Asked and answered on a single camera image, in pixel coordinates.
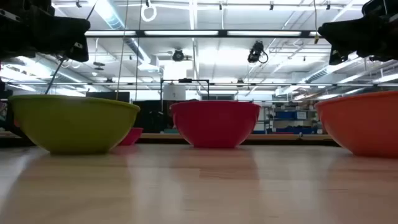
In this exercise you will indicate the nested rainbow bowls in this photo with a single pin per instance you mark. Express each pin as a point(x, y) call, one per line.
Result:
point(215, 124)

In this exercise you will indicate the shelf with blue bins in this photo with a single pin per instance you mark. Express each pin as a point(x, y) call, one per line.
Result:
point(289, 115)

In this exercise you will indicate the small magenta plastic bowl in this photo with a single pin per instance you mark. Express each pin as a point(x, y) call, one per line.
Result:
point(132, 136)

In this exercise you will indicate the black aluminium rig frame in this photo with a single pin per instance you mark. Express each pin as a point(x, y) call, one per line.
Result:
point(224, 33)

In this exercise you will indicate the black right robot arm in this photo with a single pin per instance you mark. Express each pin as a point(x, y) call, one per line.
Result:
point(382, 7)

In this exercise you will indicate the white cylindrical container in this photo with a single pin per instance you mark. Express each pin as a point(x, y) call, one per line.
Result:
point(174, 92)

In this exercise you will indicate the black monitor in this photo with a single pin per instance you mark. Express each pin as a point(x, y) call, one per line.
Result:
point(107, 96)

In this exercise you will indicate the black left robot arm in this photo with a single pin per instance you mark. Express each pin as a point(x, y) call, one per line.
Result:
point(25, 6)

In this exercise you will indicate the green plastic bowl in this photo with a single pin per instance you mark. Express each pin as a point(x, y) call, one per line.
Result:
point(73, 124)

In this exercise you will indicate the black tubular stand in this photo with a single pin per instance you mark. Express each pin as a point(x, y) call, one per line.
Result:
point(185, 81)

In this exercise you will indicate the black overhead camera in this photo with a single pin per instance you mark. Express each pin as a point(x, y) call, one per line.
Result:
point(256, 51)

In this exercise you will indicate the black round hanging device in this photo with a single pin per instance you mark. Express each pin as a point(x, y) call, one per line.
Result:
point(178, 55)

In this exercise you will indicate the orange plastic bowl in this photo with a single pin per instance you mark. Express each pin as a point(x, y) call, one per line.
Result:
point(363, 124)

